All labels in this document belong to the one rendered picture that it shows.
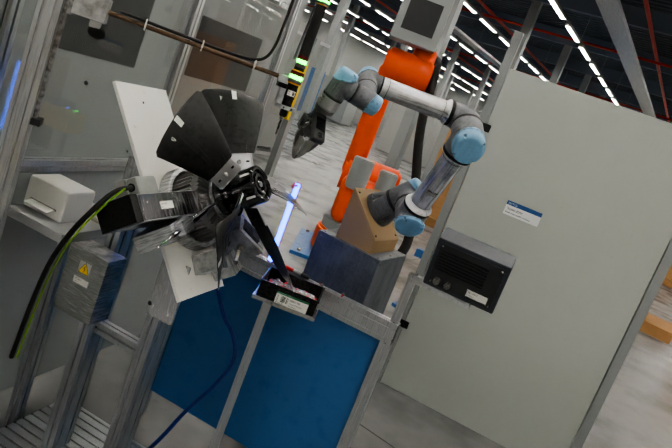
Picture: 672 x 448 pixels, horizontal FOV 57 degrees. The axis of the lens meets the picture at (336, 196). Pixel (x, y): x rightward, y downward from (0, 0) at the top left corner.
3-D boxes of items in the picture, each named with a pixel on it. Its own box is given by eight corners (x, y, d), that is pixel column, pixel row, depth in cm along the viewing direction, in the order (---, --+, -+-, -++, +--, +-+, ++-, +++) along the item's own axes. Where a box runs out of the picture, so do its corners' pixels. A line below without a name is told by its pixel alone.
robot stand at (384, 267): (277, 415, 302) (350, 227, 285) (327, 449, 289) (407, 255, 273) (241, 435, 276) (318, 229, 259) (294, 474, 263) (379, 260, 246)
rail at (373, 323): (188, 244, 251) (194, 226, 250) (194, 242, 255) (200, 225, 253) (390, 345, 225) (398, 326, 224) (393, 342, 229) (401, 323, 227)
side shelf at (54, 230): (3, 213, 199) (6, 204, 199) (83, 206, 233) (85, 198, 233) (59, 243, 192) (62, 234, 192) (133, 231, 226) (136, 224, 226)
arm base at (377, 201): (376, 192, 271) (396, 183, 266) (390, 224, 269) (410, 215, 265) (362, 195, 257) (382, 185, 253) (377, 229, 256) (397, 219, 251)
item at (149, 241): (139, 254, 172) (131, 238, 171) (155, 242, 181) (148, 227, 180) (177, 241, 168) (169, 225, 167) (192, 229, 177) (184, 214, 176)
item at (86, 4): (65, 13, 173) (73, -17, 171) (69, 13, 179) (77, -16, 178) (102, 26, 176) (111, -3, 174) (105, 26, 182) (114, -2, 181)
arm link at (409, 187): (404, 201, 266) (432, 188, 260) (404, 222, 256) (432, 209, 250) (389, 182, 261) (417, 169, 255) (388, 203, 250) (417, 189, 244)
